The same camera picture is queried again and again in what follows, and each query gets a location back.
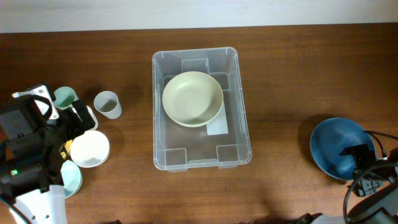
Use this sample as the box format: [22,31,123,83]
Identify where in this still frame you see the grey cup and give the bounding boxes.
[94,91,122,119]

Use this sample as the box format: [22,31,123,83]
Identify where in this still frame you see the blue large bowl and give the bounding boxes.
[310,118,376,180]

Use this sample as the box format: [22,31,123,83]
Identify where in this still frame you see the cream large bowl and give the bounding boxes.
[169,102,224,128]
[162,71,224,124]

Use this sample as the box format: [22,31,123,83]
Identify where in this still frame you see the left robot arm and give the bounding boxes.
[1,96,95,223]

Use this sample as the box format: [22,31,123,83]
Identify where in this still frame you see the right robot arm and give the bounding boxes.
[295,144,397,224]

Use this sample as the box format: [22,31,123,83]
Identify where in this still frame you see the yellow small bowl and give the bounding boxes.
[60,140,73,160]

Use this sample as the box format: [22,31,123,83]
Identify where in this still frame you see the cream white cup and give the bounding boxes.
[72,106,99,131]

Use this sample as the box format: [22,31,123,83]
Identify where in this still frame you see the mint green cup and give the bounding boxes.
[53,86,78,110]

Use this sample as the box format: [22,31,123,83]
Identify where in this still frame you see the white small bowl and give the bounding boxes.
[70,131,110,168]

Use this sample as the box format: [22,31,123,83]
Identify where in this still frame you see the mint green small bowl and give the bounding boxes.
[61,160,83,198]

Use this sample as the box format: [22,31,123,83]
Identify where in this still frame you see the clear plastic storage bin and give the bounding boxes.
[152,47,252,172]

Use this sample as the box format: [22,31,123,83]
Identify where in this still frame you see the white label in bin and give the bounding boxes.
[206,104,229,136]

